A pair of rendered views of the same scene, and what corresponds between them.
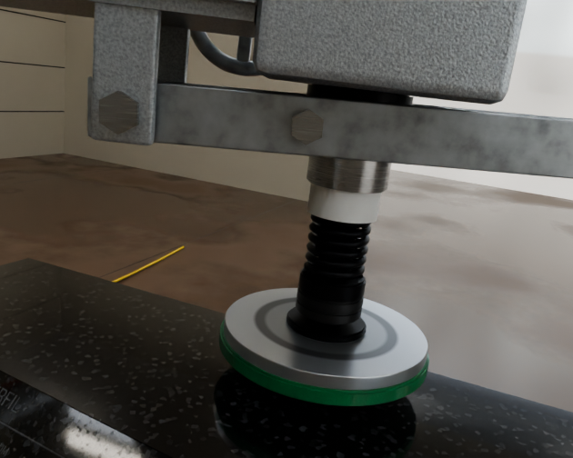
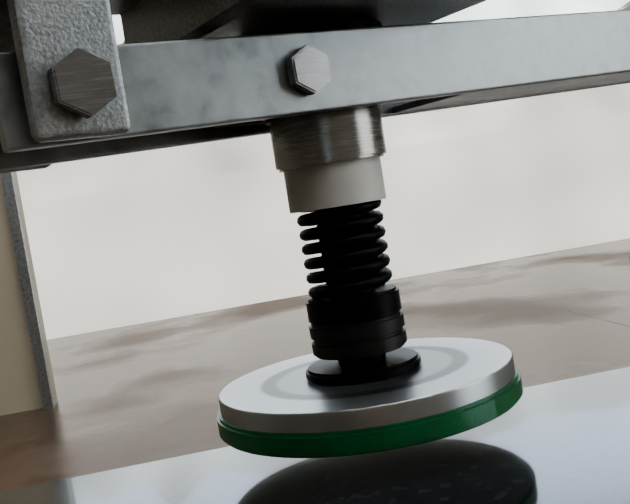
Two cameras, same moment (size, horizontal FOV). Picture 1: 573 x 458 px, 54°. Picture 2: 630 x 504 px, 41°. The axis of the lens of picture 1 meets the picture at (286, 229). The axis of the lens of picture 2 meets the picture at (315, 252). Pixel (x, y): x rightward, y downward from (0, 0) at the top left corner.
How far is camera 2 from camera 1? 0.28 m
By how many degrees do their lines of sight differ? 30
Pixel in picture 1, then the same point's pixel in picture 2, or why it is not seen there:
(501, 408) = (587, 387)
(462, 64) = not seen: outside the picture
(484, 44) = not seen: outside the picture
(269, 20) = not seen: outside the picture
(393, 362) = (488, 359)
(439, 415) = (548, 415)
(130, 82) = (82, 37)
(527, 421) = (621, 384)
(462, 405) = (553, 401)
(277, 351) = (362, 400)
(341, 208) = (355, 184)
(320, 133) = (329, 73)
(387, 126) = (389, 54)
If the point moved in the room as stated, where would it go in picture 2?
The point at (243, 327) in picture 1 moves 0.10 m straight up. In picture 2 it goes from (280, 405) to (255, 253)
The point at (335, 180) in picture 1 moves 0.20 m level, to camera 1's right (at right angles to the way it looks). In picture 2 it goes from (339, 147) to (556, 119)
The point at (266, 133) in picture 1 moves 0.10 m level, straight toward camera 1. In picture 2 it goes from (259, 90) to (354, 52)
